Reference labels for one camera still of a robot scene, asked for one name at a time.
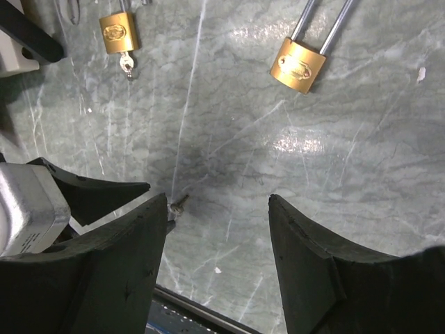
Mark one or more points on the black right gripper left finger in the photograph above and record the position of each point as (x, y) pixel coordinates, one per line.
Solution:
(99, 282)

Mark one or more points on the small key bunch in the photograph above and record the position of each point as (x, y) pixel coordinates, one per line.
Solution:
(176, 209)

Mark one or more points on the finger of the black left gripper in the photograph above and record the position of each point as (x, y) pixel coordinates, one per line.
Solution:
(90, 199)

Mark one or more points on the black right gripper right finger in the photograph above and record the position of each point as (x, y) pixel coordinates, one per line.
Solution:
(329, 284)

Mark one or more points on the brass padlock short shackle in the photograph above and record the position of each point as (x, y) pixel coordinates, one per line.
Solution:
(119, 31)

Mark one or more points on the brass padlock long shackle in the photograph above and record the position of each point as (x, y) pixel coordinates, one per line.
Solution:
(298, 66)

